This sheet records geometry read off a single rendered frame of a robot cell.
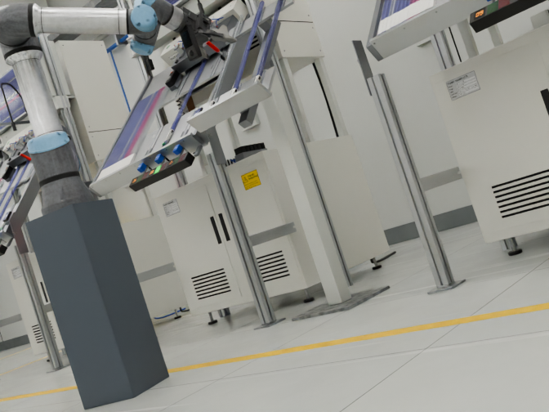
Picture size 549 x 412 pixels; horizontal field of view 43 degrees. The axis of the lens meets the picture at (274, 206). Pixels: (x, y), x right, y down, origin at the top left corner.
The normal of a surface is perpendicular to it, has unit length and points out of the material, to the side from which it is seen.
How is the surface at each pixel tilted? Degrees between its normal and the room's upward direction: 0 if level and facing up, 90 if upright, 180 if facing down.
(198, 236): 90
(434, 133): 90
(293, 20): 90
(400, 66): 90
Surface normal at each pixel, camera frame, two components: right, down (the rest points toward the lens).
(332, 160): 0.72, -0.26
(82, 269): -0.40, 0.10
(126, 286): 0.86, -0.30
